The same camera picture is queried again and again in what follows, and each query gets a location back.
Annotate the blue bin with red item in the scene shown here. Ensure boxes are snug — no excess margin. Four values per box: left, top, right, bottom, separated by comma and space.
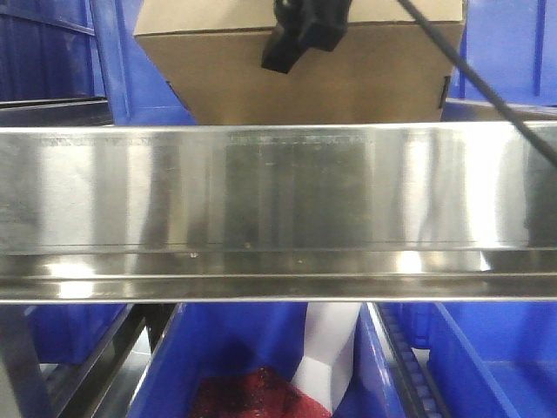
127, 302, 405, 417

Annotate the blue bin upper left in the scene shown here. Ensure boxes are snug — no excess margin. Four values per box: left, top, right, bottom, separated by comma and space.
1, 1, 195, 127

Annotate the red mesh item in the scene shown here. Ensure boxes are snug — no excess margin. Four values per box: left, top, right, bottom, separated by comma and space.
188, 367, 332, 418

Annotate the tall brown cardboard box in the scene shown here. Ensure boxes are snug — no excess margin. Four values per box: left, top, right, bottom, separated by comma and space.
134, 1, 453, 125

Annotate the blue bin upper right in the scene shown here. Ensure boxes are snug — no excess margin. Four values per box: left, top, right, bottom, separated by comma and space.
460, 0, 556, 106

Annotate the stainless steel shelf rail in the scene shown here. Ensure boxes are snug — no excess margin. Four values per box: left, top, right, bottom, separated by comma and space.
1, 122, 556, 303

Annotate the white plastic object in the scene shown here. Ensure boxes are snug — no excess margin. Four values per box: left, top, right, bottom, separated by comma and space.
292, 302, 361, 413

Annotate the blue bin lower right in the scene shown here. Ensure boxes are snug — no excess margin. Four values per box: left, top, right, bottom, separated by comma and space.
381, 302, 556, 417

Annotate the black cable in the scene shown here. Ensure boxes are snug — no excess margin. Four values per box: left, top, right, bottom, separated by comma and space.
396, 0, 557, 166

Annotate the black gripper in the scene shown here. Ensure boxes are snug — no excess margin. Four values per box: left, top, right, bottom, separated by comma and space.
261, 0, 352, 74

